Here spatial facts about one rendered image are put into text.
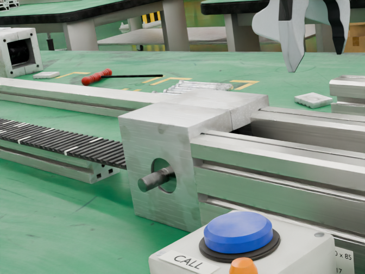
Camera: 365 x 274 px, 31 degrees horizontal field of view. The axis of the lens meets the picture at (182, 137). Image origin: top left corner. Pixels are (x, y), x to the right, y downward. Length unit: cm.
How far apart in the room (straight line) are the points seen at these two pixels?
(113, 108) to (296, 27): 40
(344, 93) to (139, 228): 23
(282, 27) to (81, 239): 28
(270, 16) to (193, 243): 35
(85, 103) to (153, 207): 48
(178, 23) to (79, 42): 69
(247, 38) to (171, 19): 107
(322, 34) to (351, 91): 241
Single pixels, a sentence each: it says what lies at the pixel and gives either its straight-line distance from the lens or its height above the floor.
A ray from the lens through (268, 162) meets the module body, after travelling 47.
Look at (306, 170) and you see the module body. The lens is 45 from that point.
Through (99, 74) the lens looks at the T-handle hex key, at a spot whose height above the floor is 79.
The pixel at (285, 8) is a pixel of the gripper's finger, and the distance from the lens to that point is 66.
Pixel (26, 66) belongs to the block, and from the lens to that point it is 150.
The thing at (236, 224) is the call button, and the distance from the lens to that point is 38.
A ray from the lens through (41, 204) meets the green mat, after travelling 69.
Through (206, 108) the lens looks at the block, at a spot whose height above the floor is 87.
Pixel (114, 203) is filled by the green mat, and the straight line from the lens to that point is 65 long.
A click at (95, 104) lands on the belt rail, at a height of 79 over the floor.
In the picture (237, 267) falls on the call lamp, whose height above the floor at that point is 85.
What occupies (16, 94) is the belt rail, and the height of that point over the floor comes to 79.
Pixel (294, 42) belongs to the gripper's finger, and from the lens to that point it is 67.
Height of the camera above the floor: 101
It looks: 17 degrees down
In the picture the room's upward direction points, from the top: 8 degrees counter-clockwise
